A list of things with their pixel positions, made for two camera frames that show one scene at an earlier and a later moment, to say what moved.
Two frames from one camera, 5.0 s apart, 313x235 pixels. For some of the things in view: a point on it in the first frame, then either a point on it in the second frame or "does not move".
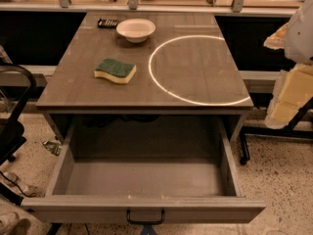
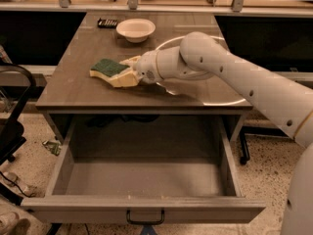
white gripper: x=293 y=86 to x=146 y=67
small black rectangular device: x=107 y=23 does not move
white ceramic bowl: x=136 y=30 does not move
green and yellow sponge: x=114 y=70 does not move
